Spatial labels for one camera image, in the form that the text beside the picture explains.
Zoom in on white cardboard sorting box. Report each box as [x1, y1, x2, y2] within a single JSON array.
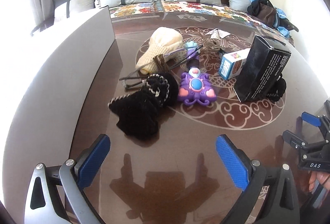
[[2, 7, 115, 223]]

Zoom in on dark clothes and bag pile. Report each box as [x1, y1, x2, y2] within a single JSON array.
[[247, 0, 299, 38]]

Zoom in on purple butterfly toy wand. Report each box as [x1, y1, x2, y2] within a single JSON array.
[[177, 41, 217, 106]]

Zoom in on cream knitted mesh pouch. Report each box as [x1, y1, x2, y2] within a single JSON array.
[[135, 27, 183, 75]]

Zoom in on floral bed cover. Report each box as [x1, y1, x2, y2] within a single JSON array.
[[109, 0, 290, 39]]

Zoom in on blue white medicine box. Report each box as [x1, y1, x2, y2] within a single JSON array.
[[219, 48, 250, 80]]

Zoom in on person's right hand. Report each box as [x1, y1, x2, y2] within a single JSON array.
[[309, 171, 330, 192]]

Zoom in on black thin-frame glasses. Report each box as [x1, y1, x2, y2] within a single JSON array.
[[119, 45, 203, 89]]

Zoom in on black hair scrunchie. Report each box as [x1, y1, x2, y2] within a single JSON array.
[[266, 76, 286, 102]]

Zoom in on black rectangular product box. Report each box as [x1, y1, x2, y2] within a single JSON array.
[[234, 35, 291, 103]]

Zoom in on far left grey pillow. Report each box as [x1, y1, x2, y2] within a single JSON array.
[[54, 0, 94, 22]]

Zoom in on black crocheted fabric item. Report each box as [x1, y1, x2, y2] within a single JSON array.
[[108, 72, 179, 141]]

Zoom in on silver rhinestone hair claw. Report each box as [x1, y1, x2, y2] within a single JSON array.
[[199, 28, 231, 53]]

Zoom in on brown hair clip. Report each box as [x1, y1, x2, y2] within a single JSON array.
[[153, 54, 170, 73]]

